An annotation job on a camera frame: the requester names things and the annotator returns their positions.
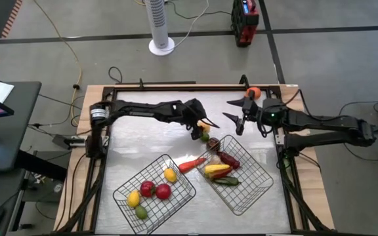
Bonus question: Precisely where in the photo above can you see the yellow lemon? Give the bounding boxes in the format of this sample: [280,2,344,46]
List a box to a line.
[163,167,179,184]
[127,190,142,208]

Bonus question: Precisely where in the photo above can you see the black metal table frame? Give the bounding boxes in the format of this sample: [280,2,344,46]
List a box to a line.
[56,83,333,236]

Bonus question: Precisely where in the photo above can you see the red and black case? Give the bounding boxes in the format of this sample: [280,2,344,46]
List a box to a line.
[230,0,260,49]

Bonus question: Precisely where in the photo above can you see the thin black cable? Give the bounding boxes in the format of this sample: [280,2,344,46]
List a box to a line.
[39,94,85,109]

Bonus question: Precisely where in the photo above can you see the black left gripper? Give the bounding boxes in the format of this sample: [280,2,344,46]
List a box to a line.
[182,97,221,141]

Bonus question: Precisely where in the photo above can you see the black wire basket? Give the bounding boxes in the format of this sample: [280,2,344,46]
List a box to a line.
[194,134,274,216]
[112,153,197,235]

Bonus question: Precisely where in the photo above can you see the white tower fan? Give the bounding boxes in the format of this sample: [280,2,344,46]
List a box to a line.
[146,0,176,56]

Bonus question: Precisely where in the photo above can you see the dark red apple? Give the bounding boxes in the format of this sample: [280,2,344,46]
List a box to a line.
[206,136,221,152]

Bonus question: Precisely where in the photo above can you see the yellow-orange mango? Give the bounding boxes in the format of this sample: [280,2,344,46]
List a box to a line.
[197,120,211,134]

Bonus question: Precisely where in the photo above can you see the black desk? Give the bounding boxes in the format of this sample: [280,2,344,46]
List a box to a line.
[0,81,43,174]

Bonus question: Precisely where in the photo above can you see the orange carrot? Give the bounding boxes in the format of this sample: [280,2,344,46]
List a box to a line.
[178,157,207,174]

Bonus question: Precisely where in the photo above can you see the dark red sweet potato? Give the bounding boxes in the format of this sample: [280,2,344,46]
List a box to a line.
[217,150,242,170]

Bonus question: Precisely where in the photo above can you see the black hooked clamp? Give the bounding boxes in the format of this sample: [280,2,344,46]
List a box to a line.
[239,74,251,89]

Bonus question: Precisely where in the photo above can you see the yellow corn cob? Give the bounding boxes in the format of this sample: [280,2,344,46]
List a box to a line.
[203,163,232,174]

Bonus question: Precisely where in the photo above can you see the orange fruit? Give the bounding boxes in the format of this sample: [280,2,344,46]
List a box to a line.
[245,86,263,101]

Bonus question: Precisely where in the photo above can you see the dark green cucumber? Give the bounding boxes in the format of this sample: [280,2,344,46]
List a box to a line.
[213,176,242,187]

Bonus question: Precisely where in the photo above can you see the white cable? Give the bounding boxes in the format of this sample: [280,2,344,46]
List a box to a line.
[165,0,211,52]

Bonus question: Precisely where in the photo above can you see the black power cable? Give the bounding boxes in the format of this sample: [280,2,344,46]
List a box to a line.
[165,0,233,20]

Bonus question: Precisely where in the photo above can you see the long black floor cable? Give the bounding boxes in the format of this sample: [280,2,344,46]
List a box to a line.
[339,100,378,162]

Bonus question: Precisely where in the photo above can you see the yellow cable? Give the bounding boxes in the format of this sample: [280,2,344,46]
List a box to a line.
[33,0,83,127]

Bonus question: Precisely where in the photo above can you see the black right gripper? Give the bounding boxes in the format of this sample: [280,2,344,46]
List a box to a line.
[222,90,266,136]

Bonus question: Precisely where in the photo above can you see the looped black cable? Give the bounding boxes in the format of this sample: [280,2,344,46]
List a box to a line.
[108,66,123,85]

